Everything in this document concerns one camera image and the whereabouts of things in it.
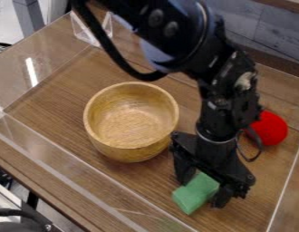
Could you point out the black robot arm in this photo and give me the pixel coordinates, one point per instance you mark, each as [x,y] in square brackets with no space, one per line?
[184,41]

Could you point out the red plush strawberry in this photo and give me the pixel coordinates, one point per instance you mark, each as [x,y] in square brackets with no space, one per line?
[271,129]

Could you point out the clear acrylic tray enclosure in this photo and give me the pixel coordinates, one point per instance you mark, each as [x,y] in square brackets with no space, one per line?
[50,73]

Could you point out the green rectangular block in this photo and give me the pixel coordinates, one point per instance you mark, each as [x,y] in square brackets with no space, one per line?
[192,196]

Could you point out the brown wooden bowl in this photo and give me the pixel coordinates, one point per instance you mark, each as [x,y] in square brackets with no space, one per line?
[129,118]

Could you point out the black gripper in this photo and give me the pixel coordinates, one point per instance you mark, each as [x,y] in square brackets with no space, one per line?
[217,159]

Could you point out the clear acrylic corner bracket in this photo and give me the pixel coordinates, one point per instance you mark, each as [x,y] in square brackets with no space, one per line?
[82,32]

